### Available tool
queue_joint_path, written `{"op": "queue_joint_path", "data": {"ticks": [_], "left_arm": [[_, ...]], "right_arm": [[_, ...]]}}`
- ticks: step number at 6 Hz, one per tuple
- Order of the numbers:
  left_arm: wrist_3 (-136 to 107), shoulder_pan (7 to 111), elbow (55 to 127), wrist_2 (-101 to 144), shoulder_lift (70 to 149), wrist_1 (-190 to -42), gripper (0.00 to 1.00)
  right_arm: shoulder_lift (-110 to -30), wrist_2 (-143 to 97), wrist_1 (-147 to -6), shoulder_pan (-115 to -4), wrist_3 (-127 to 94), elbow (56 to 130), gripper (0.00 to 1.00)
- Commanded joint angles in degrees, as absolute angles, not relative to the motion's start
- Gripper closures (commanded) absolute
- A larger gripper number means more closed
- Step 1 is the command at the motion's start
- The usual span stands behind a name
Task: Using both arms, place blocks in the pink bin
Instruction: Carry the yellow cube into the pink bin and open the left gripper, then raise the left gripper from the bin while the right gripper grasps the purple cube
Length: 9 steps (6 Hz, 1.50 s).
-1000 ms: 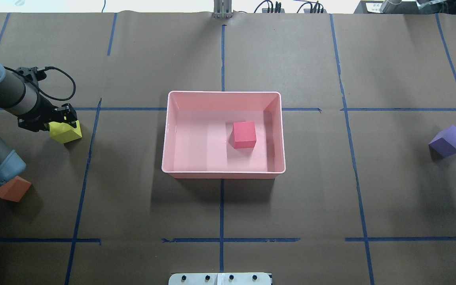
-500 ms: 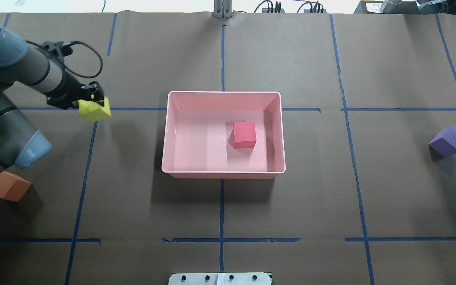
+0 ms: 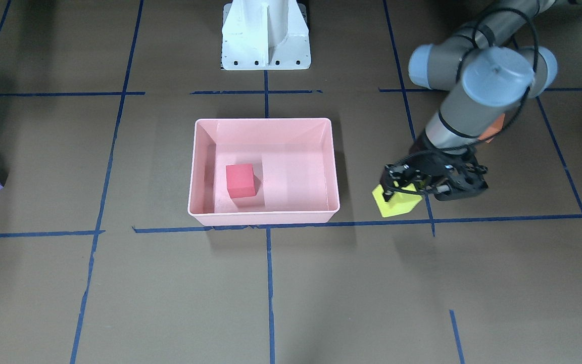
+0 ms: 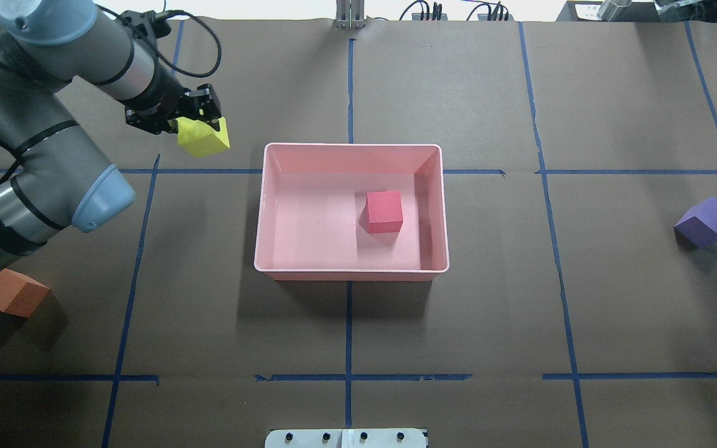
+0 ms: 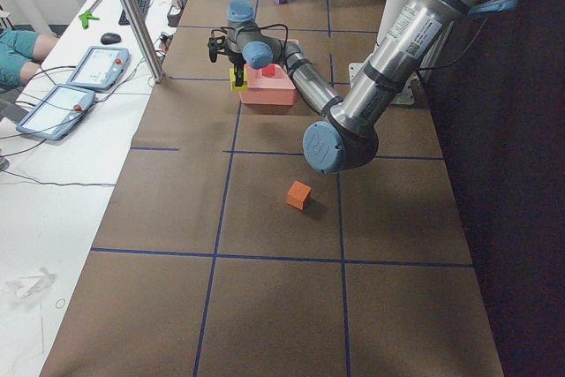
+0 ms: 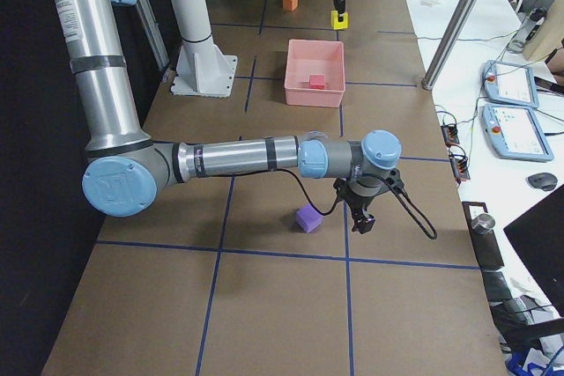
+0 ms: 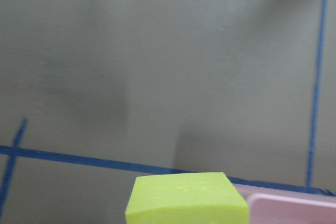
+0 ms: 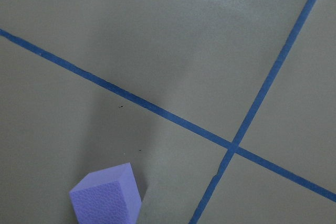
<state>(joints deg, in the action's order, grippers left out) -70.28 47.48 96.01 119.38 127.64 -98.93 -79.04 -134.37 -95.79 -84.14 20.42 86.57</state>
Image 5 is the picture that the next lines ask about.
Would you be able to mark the orange foam block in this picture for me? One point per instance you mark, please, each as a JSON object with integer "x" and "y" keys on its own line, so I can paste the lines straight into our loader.
{"x": 298, "y": 195}

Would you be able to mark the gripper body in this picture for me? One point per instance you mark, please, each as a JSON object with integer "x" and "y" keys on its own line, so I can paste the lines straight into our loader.
{"x": 237, "y": 60}

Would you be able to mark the aluminium frame post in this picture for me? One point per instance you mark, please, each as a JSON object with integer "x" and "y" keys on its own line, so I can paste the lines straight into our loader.
{"x": 143, "y": 39}

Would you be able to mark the black computer mouse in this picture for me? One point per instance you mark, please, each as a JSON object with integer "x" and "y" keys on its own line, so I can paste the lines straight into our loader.
{"x": 110, "y": 39}

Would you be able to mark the upper teach pendant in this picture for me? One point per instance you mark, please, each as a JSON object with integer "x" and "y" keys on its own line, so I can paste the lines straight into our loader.
{"x": 100, "y": 68}

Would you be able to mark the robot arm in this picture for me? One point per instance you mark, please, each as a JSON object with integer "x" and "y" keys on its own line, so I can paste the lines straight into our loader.
{"x": 345, "y": 137}

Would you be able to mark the yellow foam block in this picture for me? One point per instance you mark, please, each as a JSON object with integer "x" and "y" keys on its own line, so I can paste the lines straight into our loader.
{"x": 238, "y": 89}

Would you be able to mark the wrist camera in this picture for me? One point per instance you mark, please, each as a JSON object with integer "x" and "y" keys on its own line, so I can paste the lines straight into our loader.
{"x": 216, "y": 47}

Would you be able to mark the lower teach pendant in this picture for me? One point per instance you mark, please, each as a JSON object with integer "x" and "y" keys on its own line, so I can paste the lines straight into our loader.
{"x": 57, "y": 112}

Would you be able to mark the red foam block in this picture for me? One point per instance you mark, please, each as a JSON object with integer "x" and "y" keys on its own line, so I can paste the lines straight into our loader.
{"x": 269, "y": 71}

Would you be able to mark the pink plastic bin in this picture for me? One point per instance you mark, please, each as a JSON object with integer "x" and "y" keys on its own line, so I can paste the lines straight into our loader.
{"x": 277, "y": 91}

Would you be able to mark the brown paper table cover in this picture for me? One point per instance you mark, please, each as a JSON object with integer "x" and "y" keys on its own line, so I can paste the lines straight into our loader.
{"x": 201, "y": 268}

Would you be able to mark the teach pendant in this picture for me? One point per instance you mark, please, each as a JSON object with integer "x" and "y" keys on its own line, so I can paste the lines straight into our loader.
{"x": 57, "y": 112}
{"x": 100, "y": 68}

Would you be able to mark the seated person legs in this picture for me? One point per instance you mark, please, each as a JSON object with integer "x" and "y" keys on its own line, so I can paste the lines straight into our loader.
{"x": 22, "y": 52}

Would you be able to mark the green plastic clamp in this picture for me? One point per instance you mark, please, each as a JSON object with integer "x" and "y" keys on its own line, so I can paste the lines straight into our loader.
{"x": 86, "y": 17}

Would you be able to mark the crumpled clear plastic wrap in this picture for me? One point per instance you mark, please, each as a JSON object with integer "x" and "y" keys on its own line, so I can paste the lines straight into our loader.
{"x": 29, "y": 286}

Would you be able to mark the grey power adapter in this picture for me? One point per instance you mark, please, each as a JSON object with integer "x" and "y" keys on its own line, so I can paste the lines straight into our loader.
{"x": 174, "y": 15}

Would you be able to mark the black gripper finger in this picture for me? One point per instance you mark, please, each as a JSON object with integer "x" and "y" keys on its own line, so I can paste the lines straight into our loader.
{"x": 239, "y": 75}

